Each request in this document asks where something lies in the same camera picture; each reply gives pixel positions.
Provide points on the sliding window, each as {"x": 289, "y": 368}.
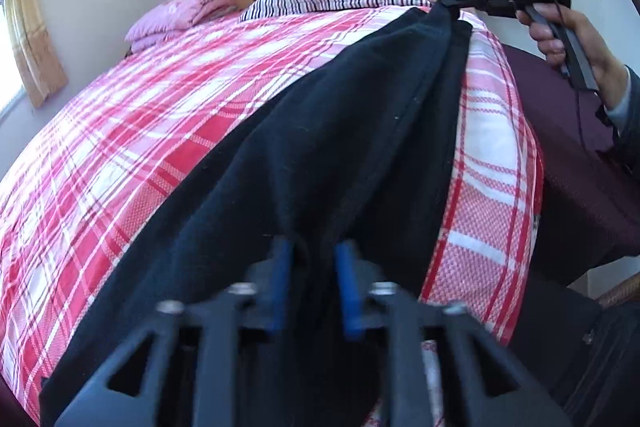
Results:
{"x": 7, "y": 72}

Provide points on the black pants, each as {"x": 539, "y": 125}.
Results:
{"x": 300, "y": 132}

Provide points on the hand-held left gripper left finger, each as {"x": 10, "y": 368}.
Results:
{"x": 278, "y": 279}

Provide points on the wicker chair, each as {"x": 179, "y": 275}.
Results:
{"x": 622, "y": 292}

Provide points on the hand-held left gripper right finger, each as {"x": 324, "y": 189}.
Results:
{"x": 350, "y": 292}

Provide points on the beige patterned curtain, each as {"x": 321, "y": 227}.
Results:
{"x": 35, "y": 52}

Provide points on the red plaid bed sheet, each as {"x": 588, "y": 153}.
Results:
{"x": 125, "y": 132}

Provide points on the person's dark clothing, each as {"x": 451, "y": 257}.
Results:
{"x": 575, "y": 357}

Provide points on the pink folded blanket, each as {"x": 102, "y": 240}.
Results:
{"x": 170, "y": 17}

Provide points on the dark maroon cloth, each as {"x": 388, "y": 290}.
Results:
{"x": 565, "y": 167}

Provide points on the person's right forearm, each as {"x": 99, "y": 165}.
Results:
{"x": 627, "y": 107}

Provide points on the person's right hand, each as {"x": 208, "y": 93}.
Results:
{"x": 600, "y": 52}

